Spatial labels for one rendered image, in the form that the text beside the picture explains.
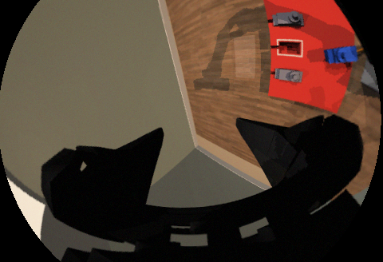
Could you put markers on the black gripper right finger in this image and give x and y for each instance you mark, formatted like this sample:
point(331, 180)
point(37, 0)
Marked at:
point(276, 147)

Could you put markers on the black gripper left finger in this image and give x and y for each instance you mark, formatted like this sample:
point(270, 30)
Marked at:
point(131, 165)

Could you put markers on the red flat deck plate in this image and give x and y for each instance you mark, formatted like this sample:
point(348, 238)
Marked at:
point(300, 30)

